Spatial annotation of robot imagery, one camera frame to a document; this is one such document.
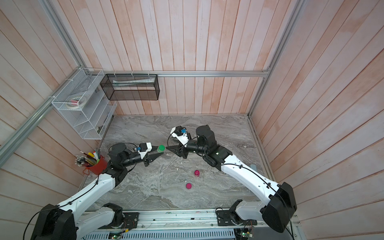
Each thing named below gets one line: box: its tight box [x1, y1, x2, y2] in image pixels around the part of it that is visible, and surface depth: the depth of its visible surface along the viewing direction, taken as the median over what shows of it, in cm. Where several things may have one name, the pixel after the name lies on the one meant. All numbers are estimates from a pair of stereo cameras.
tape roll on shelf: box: [66, 97, 84, 109], surface depth 74 cm
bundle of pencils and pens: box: [74, 148, 101, 167], surface depth 83 cm
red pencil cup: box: [82, 155, 108, 175], surface depth 85 cm
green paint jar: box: [157, 144, 166, 153], surface depth 71 cm
